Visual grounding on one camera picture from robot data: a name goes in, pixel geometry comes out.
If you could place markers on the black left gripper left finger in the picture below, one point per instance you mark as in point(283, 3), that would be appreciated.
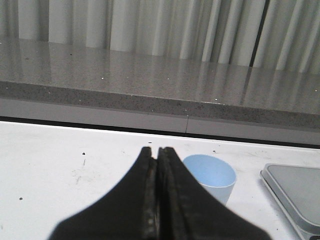
point(127, 212)

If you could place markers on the white pleated curtain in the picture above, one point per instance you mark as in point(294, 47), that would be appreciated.
point(272, 34)

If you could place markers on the grey stone counter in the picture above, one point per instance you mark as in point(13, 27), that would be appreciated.
point(71, 85)

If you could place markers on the light blue plastic cup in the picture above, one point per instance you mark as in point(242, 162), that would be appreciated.
point(214, 174)

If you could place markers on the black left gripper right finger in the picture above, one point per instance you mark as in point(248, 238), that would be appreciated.
point(188, 212)

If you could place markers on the silver digital kitchen scale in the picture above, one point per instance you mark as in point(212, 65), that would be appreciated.
point(296, 189)

